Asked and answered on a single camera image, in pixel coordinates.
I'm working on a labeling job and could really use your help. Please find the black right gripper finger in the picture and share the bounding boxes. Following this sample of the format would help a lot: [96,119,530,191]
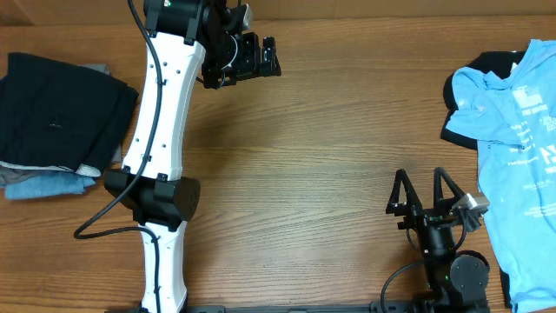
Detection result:
[433,166,468,214]
[386,169,423,216]

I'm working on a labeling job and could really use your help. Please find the black shorts with mesh lining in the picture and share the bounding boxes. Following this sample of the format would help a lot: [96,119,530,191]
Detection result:
[1,52,138,177]

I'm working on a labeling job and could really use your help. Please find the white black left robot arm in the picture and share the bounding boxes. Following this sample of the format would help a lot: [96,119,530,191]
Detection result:
[104,0,281,312]

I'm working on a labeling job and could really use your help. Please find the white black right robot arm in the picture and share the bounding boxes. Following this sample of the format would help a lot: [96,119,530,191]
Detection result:
[380,167,490,313]

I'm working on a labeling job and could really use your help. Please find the light blue t-shirt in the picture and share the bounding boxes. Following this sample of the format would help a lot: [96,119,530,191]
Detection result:
[447,39,555,312]

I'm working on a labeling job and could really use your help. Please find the black garment under blue shirt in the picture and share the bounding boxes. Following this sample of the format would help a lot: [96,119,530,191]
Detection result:
[440,51,526,150]

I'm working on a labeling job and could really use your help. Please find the folded blue cloth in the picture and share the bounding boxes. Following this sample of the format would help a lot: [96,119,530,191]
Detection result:
[3,171,96,200]

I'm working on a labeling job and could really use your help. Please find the folded grey shorts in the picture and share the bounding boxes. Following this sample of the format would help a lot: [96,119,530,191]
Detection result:
[1,63,111,186]

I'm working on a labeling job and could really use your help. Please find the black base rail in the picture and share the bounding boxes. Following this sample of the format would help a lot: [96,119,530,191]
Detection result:
[103,298,492,313]

